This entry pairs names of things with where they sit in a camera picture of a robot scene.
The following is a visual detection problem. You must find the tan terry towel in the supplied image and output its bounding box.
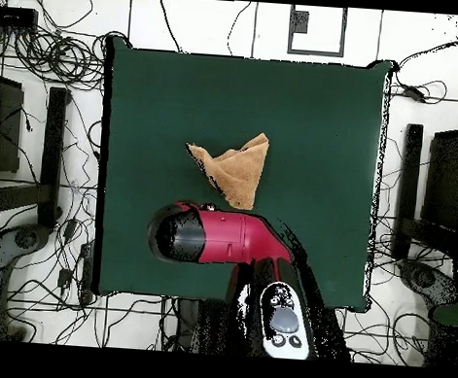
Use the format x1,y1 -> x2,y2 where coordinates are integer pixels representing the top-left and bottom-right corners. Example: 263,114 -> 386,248
180,126 -> 271,212

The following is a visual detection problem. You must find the black flat box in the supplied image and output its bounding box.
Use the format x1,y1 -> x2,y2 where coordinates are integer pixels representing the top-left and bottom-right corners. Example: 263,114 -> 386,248
0,6 -> 39,28

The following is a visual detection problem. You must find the dark green table cloth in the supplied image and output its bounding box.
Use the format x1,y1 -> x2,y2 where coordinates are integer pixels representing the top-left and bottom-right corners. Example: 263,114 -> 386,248
88,35 -> 394,316

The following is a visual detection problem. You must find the small black power adapter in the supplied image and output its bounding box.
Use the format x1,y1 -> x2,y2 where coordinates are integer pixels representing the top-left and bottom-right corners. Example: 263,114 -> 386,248
62,218 -> 79,243
56,267 -> 73,289

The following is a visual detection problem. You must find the black power strip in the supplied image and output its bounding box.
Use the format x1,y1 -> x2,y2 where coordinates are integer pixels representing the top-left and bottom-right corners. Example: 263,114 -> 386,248
75,240 -> 96,306

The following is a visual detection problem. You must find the black stand base bar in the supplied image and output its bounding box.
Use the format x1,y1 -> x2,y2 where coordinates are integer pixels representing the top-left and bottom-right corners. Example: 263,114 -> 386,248
390,122 -> 458,265
0,83 -> 72,232

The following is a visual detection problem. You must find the long black power adapter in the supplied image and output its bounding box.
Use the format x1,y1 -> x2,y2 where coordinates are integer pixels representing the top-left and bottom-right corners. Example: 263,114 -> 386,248
399,84 -> 429,104

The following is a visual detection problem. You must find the grey leg with round knob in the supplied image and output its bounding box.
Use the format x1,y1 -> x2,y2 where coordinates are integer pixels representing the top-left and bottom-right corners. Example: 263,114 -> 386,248
0,221 -> 52,294
395,258 -> 458,311

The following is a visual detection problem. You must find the dark square box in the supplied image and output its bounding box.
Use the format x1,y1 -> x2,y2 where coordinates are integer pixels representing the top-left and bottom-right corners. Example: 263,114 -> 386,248
0,74 -> 26,175
419,126 -> 458,233

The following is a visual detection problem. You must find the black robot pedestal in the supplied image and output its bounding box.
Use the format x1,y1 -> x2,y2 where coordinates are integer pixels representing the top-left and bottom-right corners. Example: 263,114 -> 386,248
173,296 -> 232,357

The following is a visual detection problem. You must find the coiled black cable bundle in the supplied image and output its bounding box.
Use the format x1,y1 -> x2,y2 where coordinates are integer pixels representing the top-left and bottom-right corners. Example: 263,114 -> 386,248
9,23 -> 109,91

